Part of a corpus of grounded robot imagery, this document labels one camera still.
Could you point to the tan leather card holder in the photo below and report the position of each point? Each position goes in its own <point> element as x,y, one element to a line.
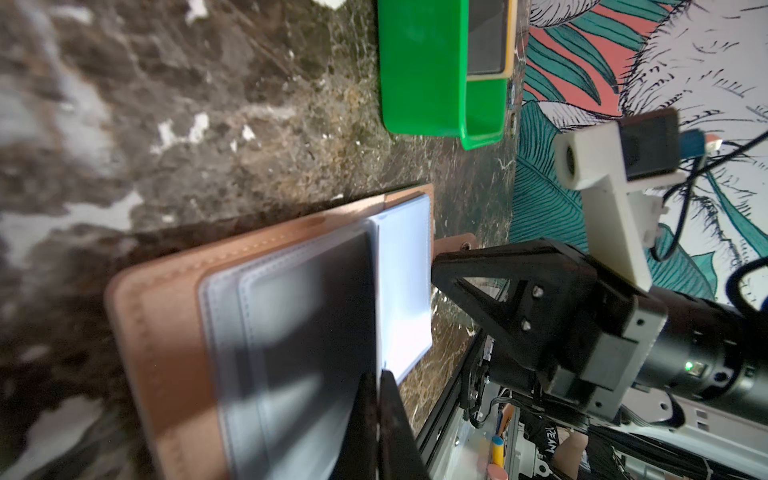
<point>244,356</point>

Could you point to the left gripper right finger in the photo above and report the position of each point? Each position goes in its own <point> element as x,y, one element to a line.
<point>399,456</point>

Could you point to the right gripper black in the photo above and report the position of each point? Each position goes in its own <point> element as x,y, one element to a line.
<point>579,332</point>

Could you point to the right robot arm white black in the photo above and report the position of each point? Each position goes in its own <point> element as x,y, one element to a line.
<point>706,352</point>

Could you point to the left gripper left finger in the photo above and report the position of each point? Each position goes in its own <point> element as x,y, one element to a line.
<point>358,456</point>

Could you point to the green plastic tray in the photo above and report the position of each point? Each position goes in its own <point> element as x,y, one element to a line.
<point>423,48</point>

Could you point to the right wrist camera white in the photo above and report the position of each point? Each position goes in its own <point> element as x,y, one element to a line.
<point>611,166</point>

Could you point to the stack of credit cards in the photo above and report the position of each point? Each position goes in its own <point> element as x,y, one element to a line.
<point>491,39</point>

